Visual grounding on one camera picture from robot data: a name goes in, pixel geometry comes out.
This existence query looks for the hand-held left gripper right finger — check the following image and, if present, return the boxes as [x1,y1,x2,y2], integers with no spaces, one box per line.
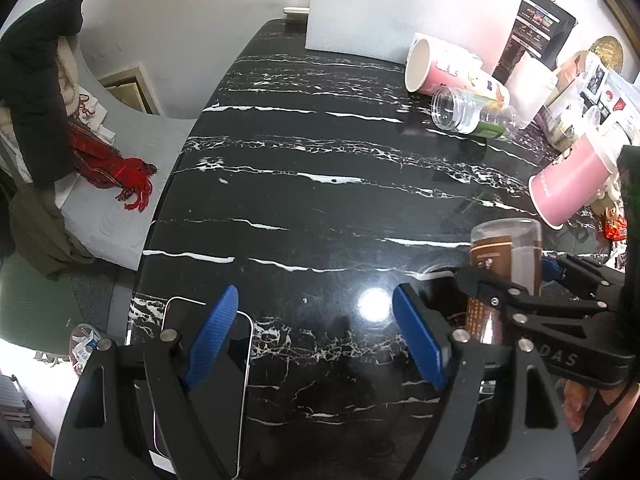
[391,284,583,480]

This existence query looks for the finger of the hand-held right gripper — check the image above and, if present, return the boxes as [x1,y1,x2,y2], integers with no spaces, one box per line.
[456,265,622,335]
[542,253,627,302]

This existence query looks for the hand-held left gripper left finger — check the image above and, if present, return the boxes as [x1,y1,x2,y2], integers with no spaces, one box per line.
[50,285,241,480]

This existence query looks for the brown labelled plastic bottle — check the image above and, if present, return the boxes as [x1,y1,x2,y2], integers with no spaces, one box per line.
[464,218,545,347]

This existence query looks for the plain pink paper cup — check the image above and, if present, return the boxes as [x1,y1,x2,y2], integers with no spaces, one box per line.
[528,135,621,231]

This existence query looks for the clear plastic cup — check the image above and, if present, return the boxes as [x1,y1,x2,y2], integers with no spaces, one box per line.
[542,100,586,151]

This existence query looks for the pink paper cup with print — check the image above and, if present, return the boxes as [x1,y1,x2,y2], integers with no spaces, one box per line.
[404,32,511,108]

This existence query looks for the person's right hand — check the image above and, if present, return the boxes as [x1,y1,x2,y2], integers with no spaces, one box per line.
[560,379,640,461]

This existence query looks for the black smartphone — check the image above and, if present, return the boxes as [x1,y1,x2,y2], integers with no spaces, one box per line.
[151,296,253,480]

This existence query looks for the red snack packet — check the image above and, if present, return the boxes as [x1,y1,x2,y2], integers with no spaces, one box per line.
[602,212,628,241]

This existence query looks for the small round container with packets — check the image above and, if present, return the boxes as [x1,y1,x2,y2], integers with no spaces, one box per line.
[67,324,103,376]

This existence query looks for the grey sofa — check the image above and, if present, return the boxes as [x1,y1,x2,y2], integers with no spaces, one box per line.
[0,0,201,271]

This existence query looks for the white paper container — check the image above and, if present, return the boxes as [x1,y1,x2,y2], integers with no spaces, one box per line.
[505,55,558,128]

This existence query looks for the white printed packet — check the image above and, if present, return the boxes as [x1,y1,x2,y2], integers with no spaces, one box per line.
[597,70,640,123]

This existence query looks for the clear plastic jar green label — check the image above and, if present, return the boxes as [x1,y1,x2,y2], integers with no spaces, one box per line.
[431,86,521,141]

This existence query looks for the olive green cloth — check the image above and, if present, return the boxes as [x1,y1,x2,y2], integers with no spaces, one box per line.
[7,185,96,281]

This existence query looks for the brown cardboard box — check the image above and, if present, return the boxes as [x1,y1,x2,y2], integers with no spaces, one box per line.
[555,50,608,106]

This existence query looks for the red fringed scarf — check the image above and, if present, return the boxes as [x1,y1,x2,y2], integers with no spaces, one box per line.
[65,110,158,211]

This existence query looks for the stack of books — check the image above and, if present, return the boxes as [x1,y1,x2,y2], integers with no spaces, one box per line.
[0,375,36,431]

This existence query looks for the gold decorative plate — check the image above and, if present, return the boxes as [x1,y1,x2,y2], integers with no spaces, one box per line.
[587,35,626,73]

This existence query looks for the black printed box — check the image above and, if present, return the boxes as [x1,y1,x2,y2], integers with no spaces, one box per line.
[492,0,576,83]

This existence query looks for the dark framed picture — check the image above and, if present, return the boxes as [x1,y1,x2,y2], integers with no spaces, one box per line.
[600,0,640,41]

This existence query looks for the beige cloth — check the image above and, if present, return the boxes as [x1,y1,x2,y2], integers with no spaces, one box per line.
[55,35,83,116]

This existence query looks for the white foam board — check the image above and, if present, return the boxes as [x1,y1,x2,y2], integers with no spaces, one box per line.
[305,0,526,78]

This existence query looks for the black coat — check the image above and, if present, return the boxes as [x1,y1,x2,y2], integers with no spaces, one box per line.
[0,0,93,186]

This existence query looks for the wooden picture frame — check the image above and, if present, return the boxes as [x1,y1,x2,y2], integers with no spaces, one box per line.
[97,65,163,116]

